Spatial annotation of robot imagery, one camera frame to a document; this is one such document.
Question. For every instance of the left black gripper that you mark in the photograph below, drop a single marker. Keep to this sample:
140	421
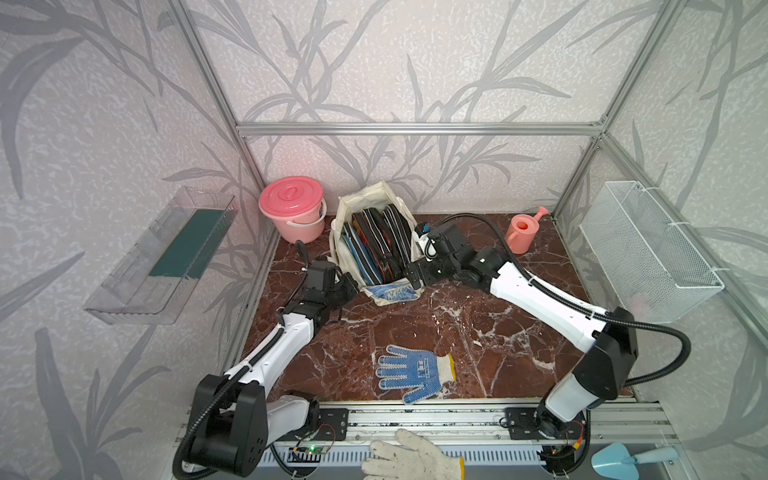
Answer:
351	290

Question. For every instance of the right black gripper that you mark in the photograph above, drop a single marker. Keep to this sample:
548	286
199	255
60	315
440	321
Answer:
420	267

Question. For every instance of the cream canvas tote bag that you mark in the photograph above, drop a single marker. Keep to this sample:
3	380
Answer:
376	196

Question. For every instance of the blue paddle case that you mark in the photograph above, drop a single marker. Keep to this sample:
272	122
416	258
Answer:
363	259

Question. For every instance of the black red paddle case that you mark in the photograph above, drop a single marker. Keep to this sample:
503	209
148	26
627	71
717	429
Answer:
379	243

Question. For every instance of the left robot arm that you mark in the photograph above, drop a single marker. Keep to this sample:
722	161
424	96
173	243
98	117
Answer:
231	422

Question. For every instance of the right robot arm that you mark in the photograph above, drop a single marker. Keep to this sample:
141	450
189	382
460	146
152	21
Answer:
607	339

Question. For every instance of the black paddle case white trim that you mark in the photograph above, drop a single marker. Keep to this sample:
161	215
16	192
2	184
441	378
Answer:
400	234

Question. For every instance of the blue dotted work glove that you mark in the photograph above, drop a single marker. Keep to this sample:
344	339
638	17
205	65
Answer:
420	374

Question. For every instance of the pink bucket with lid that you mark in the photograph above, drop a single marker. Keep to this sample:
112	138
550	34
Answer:
296	206

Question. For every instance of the pink watering can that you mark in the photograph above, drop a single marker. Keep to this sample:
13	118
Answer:
523	229

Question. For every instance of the white knit work glove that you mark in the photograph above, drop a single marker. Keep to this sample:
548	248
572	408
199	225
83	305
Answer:
414	457

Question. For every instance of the light blue garden trowel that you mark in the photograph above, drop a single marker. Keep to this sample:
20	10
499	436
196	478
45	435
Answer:
616	462

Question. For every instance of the clear acrylic wall shelf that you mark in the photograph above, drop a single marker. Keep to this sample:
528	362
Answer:
156	278

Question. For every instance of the white wire mesh basket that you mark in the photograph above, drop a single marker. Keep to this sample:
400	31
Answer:
655	270

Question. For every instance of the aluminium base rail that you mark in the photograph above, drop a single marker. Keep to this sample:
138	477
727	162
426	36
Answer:
487	422

